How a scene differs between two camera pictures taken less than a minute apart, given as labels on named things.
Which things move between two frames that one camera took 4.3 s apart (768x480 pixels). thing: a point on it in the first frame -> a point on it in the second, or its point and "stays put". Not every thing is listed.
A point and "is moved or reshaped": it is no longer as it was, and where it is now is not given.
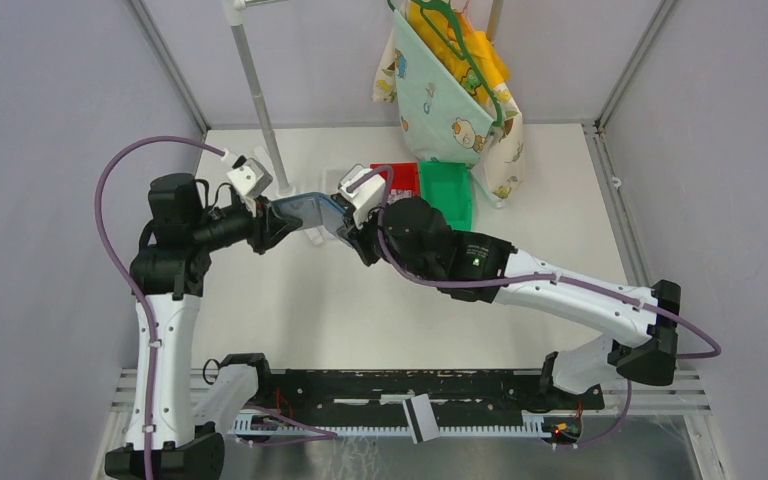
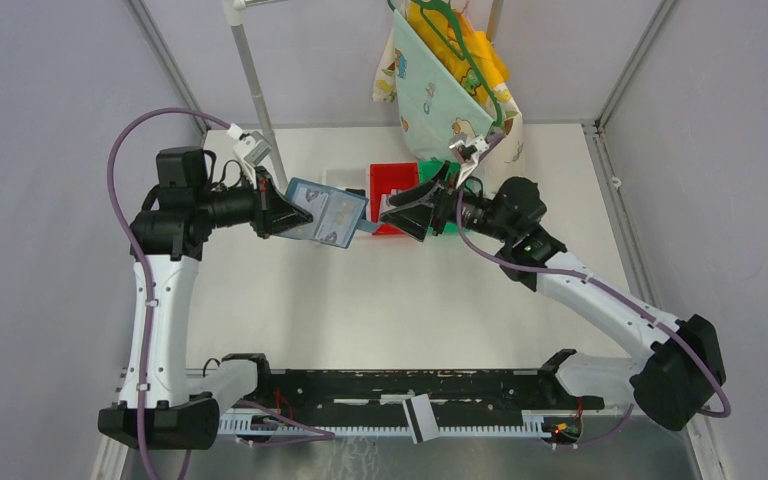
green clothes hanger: (426, 7) stays put
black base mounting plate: (382, 391) stays put
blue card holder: (313, 210) is moved or reshaped
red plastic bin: (405, 176) stays put
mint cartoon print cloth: (444, 118) stays put
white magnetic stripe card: (421, 418) stays put
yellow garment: (483, 56) stays put
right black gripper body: (367, 241) -> (475, 214)
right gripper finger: (347, 231) -> (409, 195)
